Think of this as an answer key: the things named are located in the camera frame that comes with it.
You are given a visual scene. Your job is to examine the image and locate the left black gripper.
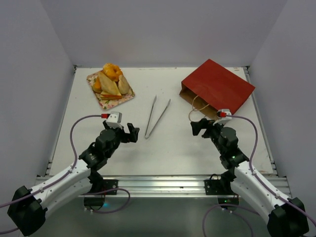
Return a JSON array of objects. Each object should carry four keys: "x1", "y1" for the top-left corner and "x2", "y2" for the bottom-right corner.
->
[{"x1": 103, "y1": 120, "x2": 139, "y2": 158}]

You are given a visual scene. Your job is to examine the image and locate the silver metal tongs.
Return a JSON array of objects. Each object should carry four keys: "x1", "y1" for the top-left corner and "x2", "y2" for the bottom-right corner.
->
[{"x1": 144, "y1": 96, "x2": 171, "y2": 140}]

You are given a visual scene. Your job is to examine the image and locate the red paper bag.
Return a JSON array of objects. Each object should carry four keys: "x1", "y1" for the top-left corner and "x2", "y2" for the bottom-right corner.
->
[{"x1": 179, "y1": 59, "x2": 255, "y2": 119}]

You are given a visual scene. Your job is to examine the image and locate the round beige bread bun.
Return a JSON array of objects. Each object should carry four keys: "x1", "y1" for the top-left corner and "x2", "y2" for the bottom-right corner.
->
[{"x1": 118, "y1": 75, "x2": 130, "y2": 95}]

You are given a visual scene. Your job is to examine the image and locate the glazed fake donut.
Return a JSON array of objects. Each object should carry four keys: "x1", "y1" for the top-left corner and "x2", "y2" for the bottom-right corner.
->
[{"x1": 102, "y1": 63, "x2": 123, "y2": 82}]

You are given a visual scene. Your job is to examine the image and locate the orange fake sandwich bread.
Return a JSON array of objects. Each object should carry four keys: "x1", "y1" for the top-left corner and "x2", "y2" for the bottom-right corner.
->
[{"x1": 100, "y1": 91, "x2": 122, "y2": 100}]

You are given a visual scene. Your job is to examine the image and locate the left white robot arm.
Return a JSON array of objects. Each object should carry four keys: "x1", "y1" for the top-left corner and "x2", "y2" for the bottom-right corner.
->
[{"x1": 7, "y1": 123, "x2": 140, "y2": 237}]

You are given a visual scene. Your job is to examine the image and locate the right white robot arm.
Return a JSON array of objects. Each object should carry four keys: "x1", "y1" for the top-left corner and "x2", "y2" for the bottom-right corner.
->
[{"x1": 191, "y1": 112, "x2": 310, "y2": 237}]

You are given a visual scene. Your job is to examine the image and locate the floral patterned tray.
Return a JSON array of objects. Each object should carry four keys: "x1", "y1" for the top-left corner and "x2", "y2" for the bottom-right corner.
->
[{"x1": 86, "y1": 73, "x2": 135, "y2": 110}]

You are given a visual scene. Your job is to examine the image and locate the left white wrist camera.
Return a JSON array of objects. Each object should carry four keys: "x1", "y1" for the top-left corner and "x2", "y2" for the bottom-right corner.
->
[{"x1": 101, "y1": 112, "x2": 122, "y2": 124}]

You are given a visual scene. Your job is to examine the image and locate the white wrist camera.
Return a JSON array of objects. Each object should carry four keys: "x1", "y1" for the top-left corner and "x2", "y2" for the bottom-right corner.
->
[
  {"x1": 213, "y1": 109, "x2": 232, "y2": 125},
  {"x1": 101, "y1": 112, "x2": 122, "y2": 124}
]

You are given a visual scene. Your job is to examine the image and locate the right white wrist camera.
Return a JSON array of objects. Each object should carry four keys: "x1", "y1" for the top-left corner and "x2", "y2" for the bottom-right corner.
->
[{"x1": 213, "y1": 109, "x2": 232, "y2": 125}]

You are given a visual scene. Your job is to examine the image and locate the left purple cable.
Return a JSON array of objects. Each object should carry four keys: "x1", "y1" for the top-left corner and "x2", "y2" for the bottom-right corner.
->
[{"x1": 0, "y1": 113, "x2": 131, "y2": 235}]

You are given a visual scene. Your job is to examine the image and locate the purple cable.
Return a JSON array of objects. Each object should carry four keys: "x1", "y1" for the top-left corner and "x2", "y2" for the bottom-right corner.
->
[
  {"x1": 0, "y1": 113, "x2": 131, "y2": 235},
  {"x1": 202, "y1": 112, "x2": 316, "y2": 237}
]

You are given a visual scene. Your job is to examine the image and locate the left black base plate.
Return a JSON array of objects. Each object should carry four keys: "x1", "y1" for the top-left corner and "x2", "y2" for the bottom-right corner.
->
[{"x1": 83, "y1": 179, "x2": 119, "y2": 196}]

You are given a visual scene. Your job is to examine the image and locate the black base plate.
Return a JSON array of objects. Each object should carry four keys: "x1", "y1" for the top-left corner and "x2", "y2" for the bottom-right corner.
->
[
  {"x1": 83, "y1": 179, "x2": 119, "y2": 196},
  {"x1": 204, "y1": 174, "x2": 235, "y2": 196}
]

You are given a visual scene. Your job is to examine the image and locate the aluminium mounting rail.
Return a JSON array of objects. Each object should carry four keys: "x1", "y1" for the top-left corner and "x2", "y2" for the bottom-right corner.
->
[{"x1": 32, "y1": 175, "x2": 292, "y2": 197}]

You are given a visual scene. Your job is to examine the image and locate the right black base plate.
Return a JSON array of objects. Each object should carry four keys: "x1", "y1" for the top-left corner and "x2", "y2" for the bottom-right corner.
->
[{"x1": 204, "y1": 174, "x2": 235, "y2": 196}]

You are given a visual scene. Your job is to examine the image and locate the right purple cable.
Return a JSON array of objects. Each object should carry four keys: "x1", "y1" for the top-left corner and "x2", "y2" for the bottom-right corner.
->
[{"x1": 202, "y1": 112, "x2": 316, "y2": 237}]

